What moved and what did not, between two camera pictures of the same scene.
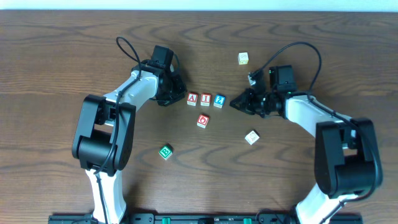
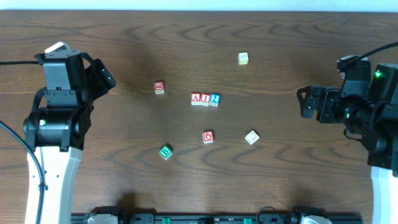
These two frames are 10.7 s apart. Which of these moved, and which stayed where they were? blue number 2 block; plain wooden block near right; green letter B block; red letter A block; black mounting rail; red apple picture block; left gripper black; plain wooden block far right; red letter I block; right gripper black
Moved: blue number 2 block; red letter A block; red apple picture block; left gripper black; right gripper black
Stayed: plain wooden block far right; red letter I block; green letter B block; plain wooden block near right; black mounting rail
